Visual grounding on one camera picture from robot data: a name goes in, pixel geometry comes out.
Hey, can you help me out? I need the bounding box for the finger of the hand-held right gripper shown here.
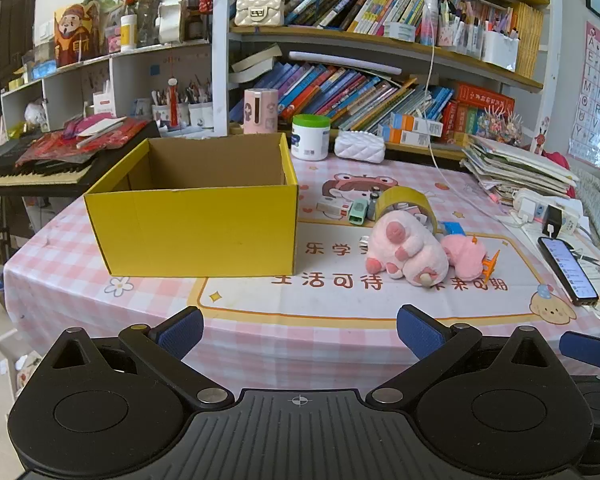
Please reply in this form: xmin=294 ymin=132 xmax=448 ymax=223
xmin=559 ymin=330 xmax=600 ymax=386

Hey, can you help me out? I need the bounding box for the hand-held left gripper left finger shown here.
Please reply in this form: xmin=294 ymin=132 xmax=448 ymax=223
xmin=42 ymin=305 xmax=236 ymax=410

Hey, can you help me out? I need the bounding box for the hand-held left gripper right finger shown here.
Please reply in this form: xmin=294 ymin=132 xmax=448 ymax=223
xmin=365 ymin=304 xmax=563 ymax=410

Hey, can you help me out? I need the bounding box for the large pink plush toy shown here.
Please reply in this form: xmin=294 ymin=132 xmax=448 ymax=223
xmin=365 ymin=210 xmax=450 ymax=288

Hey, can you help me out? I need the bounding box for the small pink plush pig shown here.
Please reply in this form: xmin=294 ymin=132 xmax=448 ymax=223
xmin=440 ymin=236 xmax=487 ymax=278

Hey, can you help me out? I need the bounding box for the yellow cardboard box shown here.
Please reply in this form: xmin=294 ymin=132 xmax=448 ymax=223
xmin=83 ymin=132 xmax=299 ymax=278

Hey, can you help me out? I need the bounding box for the orange plastic clip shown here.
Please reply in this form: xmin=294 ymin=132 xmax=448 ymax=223
xmin=472 ymin=234 xmax=501 ymax=281

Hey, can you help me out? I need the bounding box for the yellow tape roll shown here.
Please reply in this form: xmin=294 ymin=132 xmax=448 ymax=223
xmin=369 ymin=186 xmax=437 ymax=233

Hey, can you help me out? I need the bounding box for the pink printed tablecloth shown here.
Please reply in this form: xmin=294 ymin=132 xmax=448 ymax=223
xmin=2 ymin=152 xmax=600 ymax=386

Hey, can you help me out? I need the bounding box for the black smartphone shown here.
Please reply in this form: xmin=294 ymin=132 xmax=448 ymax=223
xmin=537 ymin=236 xmax=600 ymax=307

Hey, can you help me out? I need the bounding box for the black power adapter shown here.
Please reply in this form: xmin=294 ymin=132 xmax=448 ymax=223
xmin=542 ymin=205 xmax=563 ymax=237

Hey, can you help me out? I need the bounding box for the white power strip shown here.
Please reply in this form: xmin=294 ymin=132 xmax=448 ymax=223
xmin=512 ymin=189 xmax=581 ymax=233

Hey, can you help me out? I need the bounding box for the white usb charger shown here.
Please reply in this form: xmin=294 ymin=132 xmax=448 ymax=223
xmin=517 ymin=195 xmax=541 ymax=221

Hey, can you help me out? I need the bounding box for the stack of papers and books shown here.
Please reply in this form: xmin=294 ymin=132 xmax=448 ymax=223
xmin=460 ymin=134 xmax=580 ymax=206

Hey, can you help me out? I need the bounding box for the orange blue white carton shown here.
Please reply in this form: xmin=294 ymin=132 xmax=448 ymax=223
xmin=392 ymin=112 xmax=443 ymax=136
xmin=382 ymin=127 xmax=431 ymax=148

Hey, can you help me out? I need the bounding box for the white quilted purse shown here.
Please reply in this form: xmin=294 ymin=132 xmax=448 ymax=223
xmin=334 ymin=130 xmax=386 ymax=165

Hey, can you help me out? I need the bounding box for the white pen cup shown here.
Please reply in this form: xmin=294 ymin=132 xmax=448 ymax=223
xmin=151 ymin=102 xmax=190 ymax=131
xmin=187 ymin=101 xmax=214 ymax=130

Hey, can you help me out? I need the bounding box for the black keyboard piano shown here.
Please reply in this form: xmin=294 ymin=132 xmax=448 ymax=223
xmin=0 ymin=120 xmax=161 ymax=196

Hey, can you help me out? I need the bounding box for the colourful beaded hair ornament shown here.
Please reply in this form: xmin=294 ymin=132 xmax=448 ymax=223
xmin=472 ymin=105 xmax=526 ymax=147

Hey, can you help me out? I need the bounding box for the white jar green lid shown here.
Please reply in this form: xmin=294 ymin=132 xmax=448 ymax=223
xmin=291 ymin=114 xmax=331 ymax=162

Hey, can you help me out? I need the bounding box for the white booklet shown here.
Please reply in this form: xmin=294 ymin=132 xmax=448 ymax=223
xmin=75 ymin=117 xmax=126 ymax=148

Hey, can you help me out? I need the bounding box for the pile of red packets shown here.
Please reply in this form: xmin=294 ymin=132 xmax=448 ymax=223
xmin=15 ymin=117 xmax=148 ymax=166

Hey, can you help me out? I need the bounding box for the pink cartoon tumbler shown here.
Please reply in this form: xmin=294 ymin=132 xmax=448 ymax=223
xmin=243 ymin=88 xmax=279 ymax=135

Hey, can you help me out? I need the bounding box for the red boxed book set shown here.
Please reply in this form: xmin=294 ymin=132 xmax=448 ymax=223
xmin=441 ymin=81 xmax=516 ymax=136

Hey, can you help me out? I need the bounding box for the white carton red stripe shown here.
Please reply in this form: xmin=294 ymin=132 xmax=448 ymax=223
xmin=92 ymin=91 xmax=116 ymax=116

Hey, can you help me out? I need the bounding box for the row of colourful books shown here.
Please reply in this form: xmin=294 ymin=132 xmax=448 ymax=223
xmin=232 ymin=0 xmax=441 ymax=36
xmin=229 ymin=60 xmax=456 ymax=133

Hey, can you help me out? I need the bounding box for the white plastic bag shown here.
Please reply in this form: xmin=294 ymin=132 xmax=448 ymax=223
xmin=24 ymin=101 xmax=48 ymax=128

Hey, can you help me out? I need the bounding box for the thick cream-paged book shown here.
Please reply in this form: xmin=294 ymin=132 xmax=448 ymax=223
xmin=228 ymin=57 xmax=276 ymax=86
xmin=230 ymin=44 xmax=283 ymax=73

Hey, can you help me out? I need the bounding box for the white cubby shelf unit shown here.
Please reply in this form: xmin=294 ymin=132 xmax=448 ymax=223
xmin=0 ymin=40 xmax=213 ymax=133

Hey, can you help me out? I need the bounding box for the white yellow bookshelf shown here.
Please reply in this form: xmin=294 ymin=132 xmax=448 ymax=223
xmin=211 ymin=0 xmax=563 ymax=161

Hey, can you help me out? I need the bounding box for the white rolled sheet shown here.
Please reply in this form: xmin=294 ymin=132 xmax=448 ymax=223
xmin=288 ymin=50 xmax=403 ymax=77

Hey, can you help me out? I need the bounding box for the white desk pen organizer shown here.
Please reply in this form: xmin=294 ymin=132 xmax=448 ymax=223
xmin=481 ymin=30 xmax=520 ymax=72

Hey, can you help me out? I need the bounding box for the white teal small box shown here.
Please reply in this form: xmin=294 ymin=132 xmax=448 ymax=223
xmin=384 ymin=21 xmax=415 ymax=42

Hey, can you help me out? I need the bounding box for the white bottle yellow label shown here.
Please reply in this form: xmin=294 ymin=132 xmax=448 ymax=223
xmin=120 ymin=14 xmax=138 ymax=52

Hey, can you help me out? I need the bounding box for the row of yellow books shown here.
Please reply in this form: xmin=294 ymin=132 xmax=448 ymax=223
xmin=512 ymin=2 xmax=543 ymax=78

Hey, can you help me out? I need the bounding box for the pastel gradient bottle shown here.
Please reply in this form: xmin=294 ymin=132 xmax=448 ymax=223
xmin=421 ymin=0 xmax=440 ymax=46

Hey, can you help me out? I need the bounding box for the white ribbon-shaped holder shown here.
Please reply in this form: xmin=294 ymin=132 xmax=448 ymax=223
xmin=155 ymin=0 xmax=188 ymax=43

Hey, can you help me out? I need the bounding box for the fortune god figure box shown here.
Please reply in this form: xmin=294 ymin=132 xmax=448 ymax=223
xmin=54 ymin=2 xmax=101 ymax=68

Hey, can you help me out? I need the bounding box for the alphabet wall poster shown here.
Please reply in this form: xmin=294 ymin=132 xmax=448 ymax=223
xmin=567 ymin=21 xmax=600 ymax=176

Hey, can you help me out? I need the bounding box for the white hanging cable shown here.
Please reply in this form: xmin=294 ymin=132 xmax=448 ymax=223
xmin=417 ymin=0 xmax=526 ymax=221

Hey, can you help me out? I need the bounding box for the cream pearl-handle handbag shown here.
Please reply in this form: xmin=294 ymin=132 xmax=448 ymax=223
xmin=235 ymin=0 xmax=285 ymax=27

